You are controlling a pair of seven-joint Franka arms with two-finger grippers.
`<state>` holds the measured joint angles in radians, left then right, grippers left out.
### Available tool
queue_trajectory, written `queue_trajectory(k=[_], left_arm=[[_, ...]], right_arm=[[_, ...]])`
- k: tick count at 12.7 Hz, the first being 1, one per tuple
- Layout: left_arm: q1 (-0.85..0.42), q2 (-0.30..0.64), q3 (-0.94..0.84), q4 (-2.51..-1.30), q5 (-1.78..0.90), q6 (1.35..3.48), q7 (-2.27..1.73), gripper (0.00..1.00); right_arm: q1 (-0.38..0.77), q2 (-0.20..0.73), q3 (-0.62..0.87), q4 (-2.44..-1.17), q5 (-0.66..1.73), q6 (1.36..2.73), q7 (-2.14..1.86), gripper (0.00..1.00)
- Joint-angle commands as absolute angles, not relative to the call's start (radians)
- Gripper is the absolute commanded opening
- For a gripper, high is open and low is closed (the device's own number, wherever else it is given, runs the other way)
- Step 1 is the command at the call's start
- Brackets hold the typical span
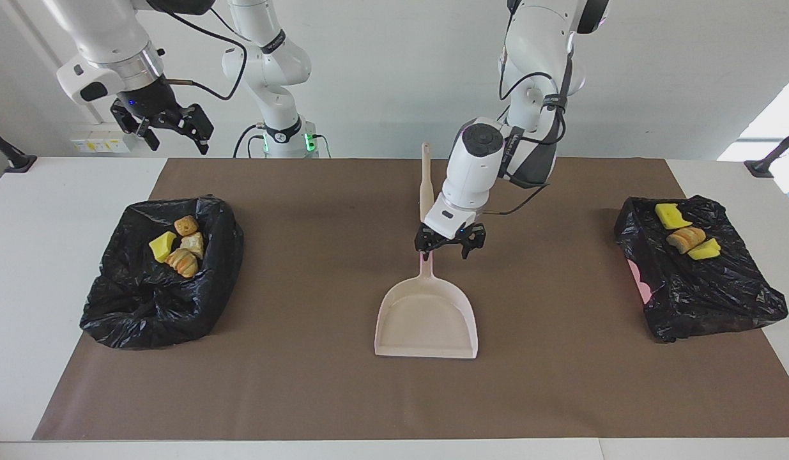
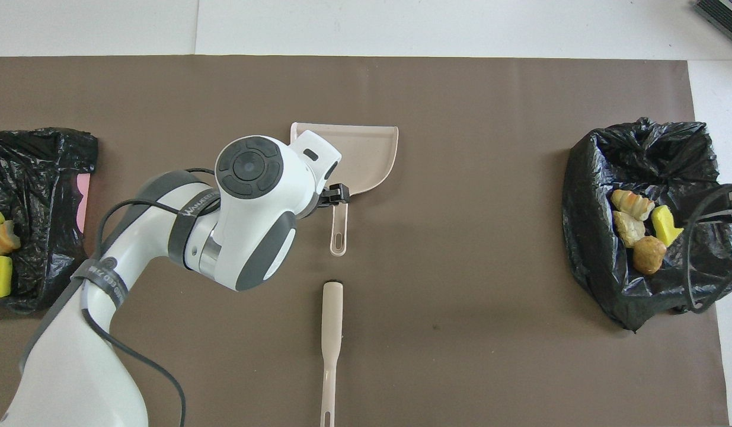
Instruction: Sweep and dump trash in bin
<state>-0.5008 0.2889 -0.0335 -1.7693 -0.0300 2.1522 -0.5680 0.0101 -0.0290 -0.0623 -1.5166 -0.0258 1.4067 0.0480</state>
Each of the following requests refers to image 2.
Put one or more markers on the beige hand brush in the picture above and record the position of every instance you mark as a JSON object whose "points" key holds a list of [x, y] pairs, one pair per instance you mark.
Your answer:
{"points": [[332, 314]]}

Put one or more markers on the black trash bag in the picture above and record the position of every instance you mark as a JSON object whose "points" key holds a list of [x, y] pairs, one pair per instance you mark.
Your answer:
{"points": [[597, 261], [40, 196]]}

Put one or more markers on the left black trash bag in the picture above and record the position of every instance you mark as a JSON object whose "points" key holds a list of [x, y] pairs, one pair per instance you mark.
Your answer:
{"points": [[597, 261]]}

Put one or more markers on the right black trash bag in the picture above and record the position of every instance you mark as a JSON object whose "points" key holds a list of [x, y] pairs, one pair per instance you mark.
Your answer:
{"points": [[40, 196]]}

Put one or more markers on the pale rock-like foam chunk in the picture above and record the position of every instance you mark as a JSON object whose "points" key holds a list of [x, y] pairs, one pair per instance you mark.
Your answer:
{"points": [[1, 238]]}

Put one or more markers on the brown oval nugget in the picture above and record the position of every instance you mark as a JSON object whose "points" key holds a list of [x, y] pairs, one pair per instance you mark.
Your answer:
{"points": [[648, 255]]}

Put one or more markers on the yellow sponge with green pad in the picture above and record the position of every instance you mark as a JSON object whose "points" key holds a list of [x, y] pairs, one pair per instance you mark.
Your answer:
{"points": [[664, 225]]}

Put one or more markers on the pale pink plastic dustpan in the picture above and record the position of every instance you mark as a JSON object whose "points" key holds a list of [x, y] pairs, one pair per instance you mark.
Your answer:
{"points": [[366, 154]]}

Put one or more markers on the striped croissant piece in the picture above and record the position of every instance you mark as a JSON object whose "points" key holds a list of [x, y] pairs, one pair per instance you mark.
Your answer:
{"points": [[632, 204]]}

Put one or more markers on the dark ribbed flat object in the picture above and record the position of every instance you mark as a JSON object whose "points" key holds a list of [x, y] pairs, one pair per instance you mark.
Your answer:
{"points": [[727, 15]]}

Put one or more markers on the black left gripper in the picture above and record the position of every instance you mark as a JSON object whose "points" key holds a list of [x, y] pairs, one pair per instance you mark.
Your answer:
{"points": [[318, 204]]}

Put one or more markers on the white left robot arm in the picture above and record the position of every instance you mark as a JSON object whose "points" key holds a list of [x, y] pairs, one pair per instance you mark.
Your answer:
{"points": [[247, 207]]}

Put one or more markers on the brown table mat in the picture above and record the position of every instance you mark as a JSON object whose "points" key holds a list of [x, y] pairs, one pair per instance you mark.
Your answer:
{"points": [[460, 95]]}

